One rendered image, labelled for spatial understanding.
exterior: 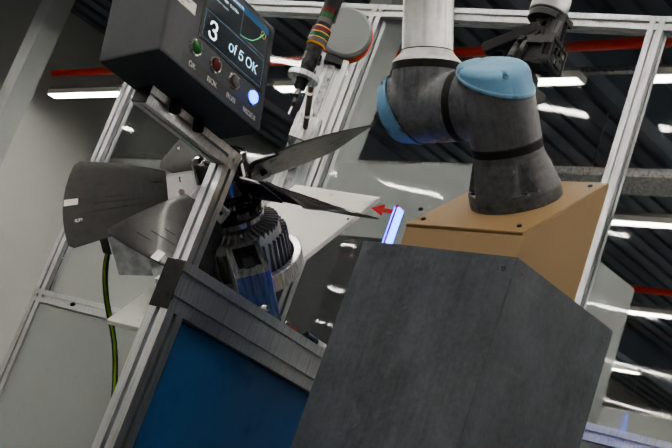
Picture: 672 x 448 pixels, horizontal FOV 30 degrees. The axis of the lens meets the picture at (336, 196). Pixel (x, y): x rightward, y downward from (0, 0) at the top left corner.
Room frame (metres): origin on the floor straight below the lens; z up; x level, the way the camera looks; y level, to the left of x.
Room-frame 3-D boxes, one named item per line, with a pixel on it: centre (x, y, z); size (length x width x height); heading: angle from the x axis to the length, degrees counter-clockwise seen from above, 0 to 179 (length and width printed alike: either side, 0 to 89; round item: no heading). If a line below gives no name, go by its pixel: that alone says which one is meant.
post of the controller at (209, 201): (1.91, 0.18, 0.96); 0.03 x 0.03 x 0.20; 53
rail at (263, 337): (2.26, -0.07, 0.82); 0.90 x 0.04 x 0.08; 143
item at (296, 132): (3.18, 0.14, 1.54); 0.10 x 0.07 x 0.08; 178
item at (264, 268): (2.55, 0.10, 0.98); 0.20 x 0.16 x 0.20; 143
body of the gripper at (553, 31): (2.23, -0.27, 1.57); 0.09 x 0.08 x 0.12; 53
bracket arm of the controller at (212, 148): (1.83, 0.24, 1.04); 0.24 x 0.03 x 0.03; 143
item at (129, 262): (2.81, 0.39, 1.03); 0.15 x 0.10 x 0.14; 143
